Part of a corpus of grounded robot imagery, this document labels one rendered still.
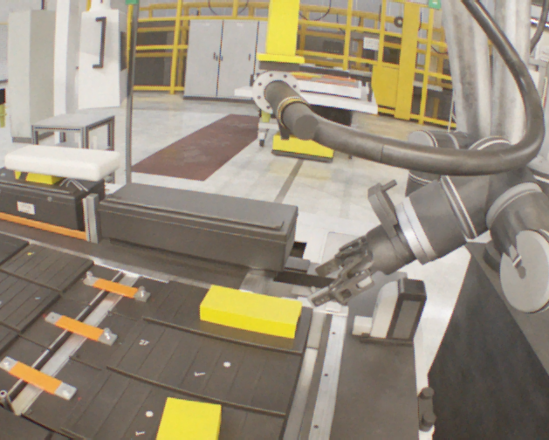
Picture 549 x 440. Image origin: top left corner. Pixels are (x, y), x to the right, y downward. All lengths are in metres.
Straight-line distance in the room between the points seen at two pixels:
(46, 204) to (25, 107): 5.69
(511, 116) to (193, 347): 0.90
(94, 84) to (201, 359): 2.92
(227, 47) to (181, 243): 8.87
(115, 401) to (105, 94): 2.96
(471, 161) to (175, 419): 0.45
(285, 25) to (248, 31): 8.79
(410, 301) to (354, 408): 0.26
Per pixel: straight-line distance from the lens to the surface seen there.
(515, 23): 1.09
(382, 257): 0.62
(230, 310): 0.72
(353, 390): 0.82
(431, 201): 0.60
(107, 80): 3.38
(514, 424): 1.17
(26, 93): 6.70
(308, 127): 0.47
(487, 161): 0.47
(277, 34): 0.77
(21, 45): 6.76
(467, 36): 1.26
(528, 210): 0.56
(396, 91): 10.12
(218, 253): 0.89
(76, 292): 0.85
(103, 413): 0.59
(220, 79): 9.75
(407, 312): 0.91
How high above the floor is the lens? 1.46
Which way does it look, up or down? 24 degrees down
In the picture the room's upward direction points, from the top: 5 degrees clockwise
